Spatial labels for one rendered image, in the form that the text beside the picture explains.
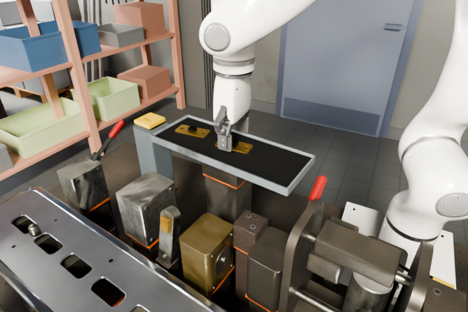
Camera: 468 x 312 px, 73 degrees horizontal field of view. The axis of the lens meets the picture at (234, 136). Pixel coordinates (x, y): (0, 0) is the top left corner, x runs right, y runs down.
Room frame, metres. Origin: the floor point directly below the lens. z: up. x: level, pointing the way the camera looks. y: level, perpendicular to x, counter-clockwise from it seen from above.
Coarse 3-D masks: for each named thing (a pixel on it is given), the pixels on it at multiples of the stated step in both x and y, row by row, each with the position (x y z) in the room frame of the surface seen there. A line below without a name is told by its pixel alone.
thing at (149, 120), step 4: (144, 116) 0.78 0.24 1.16; (148, 116) 0.78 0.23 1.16; (152, 116) 0.78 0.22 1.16; (156, 116) 0.78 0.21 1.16; (160, 116) 0.78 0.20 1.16; (136, 120) 0.76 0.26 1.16; (140, 120) 0.76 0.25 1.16; (144, 120) 0.76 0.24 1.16; (148, 120) 0.76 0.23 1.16; (152, 120) 0.76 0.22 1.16; (156, 120) 0.76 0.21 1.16; (160, 120) 0.76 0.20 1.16; (164, 120) 0.78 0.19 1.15; (136, 124) 0.76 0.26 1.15; (140, 124) 0.75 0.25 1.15; (144, 124) 0.74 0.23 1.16; (148, 124) 0.74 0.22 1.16; (152, 124) 0.74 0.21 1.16; (156, 124) 0.75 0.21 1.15; (148, 128) 0.73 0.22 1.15
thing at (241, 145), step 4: (232, 140) 0.64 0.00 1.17; (236, 140) 0.64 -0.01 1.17; (216, 144) 0.63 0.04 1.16; (232, 144) 0.62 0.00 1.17; (236, 144) 0.62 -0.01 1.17; (240, 144) 0.63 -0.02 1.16; (244, 144) 0.63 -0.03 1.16; (248, 144) 0.63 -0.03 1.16; (232, 148) 0.61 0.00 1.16; (236, 148) 0.61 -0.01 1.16; (240, 148) 0.61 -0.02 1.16; (248, 148) 0.61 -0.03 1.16; (240, 152) 0.60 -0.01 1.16; (244, 152) 0.60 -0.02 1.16; (248, 152) 0.60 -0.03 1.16
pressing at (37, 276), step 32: (32, 192) 0.66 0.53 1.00; (0, 224) 0.54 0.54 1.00; (64, 224) 0.54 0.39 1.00; (96, 224) 0.54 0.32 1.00; (0, 256) 0.45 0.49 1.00; (32, 256) 0.45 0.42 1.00; (64, 256) 0.45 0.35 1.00; (96, 256) 0.45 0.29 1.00; (128, 256) 0.45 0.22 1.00; (32, 288) 0.38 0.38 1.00; (64, 288) 0.38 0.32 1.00; (128, 288) 0.38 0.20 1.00; (160, 288) 0.38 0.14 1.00; (192, 288) 0.38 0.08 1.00
